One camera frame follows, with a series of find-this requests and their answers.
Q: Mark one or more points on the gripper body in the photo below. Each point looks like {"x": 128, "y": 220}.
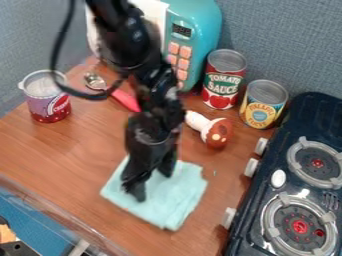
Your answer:
{"x": 153, "y": 133}

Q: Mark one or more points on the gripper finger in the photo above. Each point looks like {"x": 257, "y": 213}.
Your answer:
{"x": 167, "y": 165}
{"x": 135, "y": 181}

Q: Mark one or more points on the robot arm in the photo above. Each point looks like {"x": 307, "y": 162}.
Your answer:
{"x": 129, "y": 36}

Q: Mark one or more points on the light blue cloth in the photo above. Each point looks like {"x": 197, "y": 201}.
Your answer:
{"x": 171, "y": 200}

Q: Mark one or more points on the brown toy mushroom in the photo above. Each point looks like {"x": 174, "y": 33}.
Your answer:
{"x": 216, "y": 131}

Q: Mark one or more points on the tomato sauce can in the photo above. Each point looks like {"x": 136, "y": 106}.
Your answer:
{"x": 224, "y": 81}

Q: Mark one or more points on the teal toy microwave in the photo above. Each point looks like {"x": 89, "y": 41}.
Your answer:
{"x": 196, "y": 36}

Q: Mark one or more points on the purple and red can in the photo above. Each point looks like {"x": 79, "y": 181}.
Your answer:
{"x": 47, "y": 100}

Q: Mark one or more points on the yellow pineapple can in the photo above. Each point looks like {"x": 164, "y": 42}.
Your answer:
{"x": 262, "y": 105}

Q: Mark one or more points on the dark blue toy stove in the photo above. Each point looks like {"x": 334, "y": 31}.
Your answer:
{"x": 294, "y": 180}

